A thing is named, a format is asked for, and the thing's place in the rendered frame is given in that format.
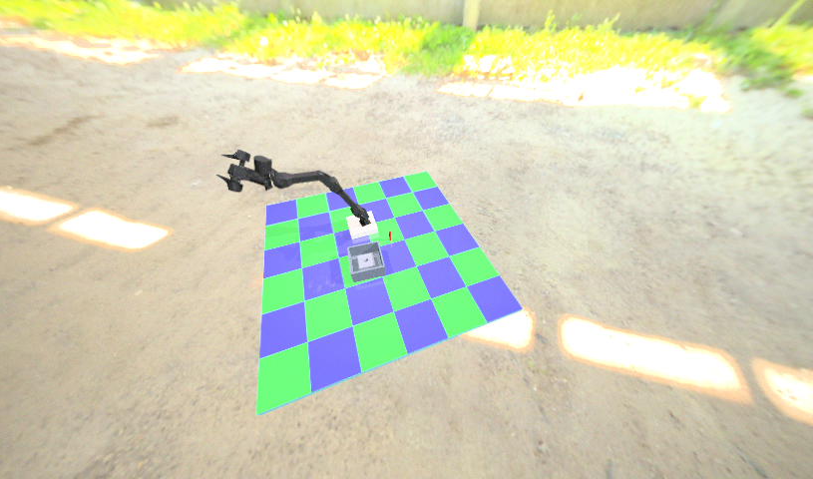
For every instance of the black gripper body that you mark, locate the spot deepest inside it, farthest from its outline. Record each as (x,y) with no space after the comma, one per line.
(242,156)

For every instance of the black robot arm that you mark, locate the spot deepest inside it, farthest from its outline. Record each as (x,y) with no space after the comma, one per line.
(261,177)

